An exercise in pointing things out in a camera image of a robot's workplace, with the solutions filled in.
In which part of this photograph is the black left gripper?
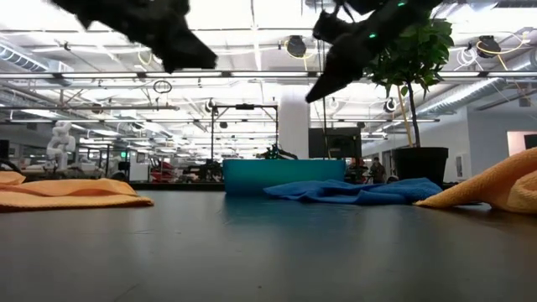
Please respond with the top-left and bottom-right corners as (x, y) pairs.
(50, 0), (219, 75)

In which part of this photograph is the person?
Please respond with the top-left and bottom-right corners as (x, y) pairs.
(368, 156), (388, 185)

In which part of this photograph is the black frame rig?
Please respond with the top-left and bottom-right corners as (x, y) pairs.
(209, 102), (280, 160)

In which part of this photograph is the yellow wooden pole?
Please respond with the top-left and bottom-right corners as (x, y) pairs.
(395, 86), (414, 148)

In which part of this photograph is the green leafy plant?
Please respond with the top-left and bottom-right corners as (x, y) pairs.
(368, 18), (456, 148)

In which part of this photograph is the blue microfiber towel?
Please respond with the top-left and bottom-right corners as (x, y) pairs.
(263, 177), (444, 206)

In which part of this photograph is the black plant pot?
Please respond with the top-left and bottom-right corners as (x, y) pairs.
(392, 146), (450, 189)

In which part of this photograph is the orange microfiber towel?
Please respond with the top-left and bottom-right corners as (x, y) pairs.
(0, 170), (154, 213)
(414, 146), (537, 216)

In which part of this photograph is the black mesh computer case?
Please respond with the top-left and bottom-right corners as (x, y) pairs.
(308, 127), (363, 160)

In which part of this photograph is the white cabinet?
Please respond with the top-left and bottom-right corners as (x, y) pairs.
(128, 150), (150, 182)

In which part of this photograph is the teal plastic bin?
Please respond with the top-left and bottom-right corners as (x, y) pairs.
(222, 158), (347, 196)

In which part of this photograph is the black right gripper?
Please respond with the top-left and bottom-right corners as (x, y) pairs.
(305, 8), (404, 104)

